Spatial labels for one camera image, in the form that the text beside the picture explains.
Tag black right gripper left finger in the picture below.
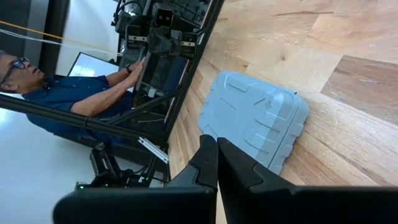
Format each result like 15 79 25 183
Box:
52 134 218 224

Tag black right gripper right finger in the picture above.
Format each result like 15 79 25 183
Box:
216 136 398 224

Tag grey plastic tool case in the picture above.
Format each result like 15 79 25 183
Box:
198 70 310 175

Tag person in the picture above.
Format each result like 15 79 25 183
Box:
0 49 147 147

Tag lit monitor screen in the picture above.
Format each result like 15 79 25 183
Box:
67 52 124 78

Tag black eyeglasses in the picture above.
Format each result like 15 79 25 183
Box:
1 57 30 85

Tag silver frame bracket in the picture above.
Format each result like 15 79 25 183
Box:
137 136 170 164

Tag black metal rig frame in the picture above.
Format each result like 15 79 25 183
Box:
0 0 226 166

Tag table-level camera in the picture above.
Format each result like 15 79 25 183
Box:
148 2 183 57

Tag yellow overhead cord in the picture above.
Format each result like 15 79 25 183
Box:
0 19 121 55

